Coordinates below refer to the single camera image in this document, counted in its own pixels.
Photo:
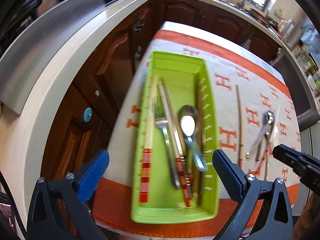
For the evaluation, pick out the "person's right hand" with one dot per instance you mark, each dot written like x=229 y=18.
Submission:
x=308 y=215

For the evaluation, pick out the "white ceramic soup spoon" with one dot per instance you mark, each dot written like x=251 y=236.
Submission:
x=274 y=139

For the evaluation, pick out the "red striped chopstick in tray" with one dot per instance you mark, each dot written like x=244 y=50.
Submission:
x=147 y=153

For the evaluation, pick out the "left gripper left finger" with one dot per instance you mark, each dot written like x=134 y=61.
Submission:
x=44 y=218

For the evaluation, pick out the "dark patterned chopstick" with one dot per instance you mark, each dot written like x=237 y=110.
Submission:
x=200 y=137

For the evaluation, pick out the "brown wooden chopstick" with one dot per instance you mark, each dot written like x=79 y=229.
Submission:
x=241 y=128

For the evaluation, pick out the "large steel spoon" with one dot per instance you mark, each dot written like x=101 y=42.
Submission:
x=255 y=142

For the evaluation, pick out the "light chopstick red striped end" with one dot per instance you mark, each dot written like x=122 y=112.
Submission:
x=262 y=161

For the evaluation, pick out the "wooden handled steel spoon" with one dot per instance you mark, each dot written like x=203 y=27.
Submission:
x=262 y=142

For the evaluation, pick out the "green plastic utensil tray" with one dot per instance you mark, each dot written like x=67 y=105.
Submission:
x=165 y=204

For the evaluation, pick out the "steel fork in tray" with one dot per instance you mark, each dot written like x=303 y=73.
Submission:
x=161 y=123

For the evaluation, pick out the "small slim steel spoon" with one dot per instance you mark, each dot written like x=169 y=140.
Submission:
x=267 y=152

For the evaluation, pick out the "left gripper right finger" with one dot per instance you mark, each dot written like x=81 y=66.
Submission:
x=274 y=220

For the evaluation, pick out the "steel spoon in tray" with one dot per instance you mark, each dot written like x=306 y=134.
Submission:
x=187 y=119

